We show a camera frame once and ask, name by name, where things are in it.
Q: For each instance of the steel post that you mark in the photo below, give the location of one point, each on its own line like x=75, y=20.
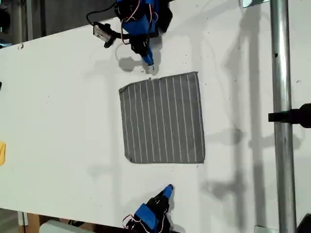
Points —
x=281, y=72

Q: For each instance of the metal bracket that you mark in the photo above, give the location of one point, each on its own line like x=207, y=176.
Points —
x=247, y=3

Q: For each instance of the yellow object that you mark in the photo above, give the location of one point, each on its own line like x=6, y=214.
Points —
x=2, y=154

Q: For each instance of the grey striped towel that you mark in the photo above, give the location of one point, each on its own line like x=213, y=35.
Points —
x=162, y=121

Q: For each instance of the black camera box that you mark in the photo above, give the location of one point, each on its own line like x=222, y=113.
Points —
x=100, y=31

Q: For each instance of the wooden table leg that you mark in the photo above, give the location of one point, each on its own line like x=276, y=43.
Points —
x=34, y=223

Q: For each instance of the black clamp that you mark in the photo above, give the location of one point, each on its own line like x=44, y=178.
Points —
x=298, y=115

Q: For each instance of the black rounded object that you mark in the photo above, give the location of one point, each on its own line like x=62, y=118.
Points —
x=305, y=224

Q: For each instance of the short black camera stalk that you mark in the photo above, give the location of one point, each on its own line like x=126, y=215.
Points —
x=110, y=36

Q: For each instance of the white box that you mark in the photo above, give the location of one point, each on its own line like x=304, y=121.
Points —
x=56, y=228

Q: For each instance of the bluish object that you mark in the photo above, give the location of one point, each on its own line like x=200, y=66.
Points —
x=3, y=43

